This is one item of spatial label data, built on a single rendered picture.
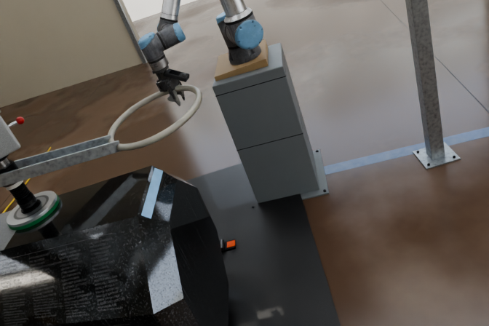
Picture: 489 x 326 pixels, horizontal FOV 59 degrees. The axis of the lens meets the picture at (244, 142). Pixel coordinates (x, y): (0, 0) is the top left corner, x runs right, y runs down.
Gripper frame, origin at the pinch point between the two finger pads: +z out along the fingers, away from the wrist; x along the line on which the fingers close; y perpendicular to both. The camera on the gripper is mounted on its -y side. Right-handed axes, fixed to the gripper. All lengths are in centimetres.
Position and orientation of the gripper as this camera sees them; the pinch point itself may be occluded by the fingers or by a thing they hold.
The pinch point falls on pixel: (182, 100)
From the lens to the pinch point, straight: 227.3
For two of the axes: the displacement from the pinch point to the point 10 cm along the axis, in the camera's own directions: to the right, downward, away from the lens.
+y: -8.6, 0.8, 5.0
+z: 3.6, 7.8, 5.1
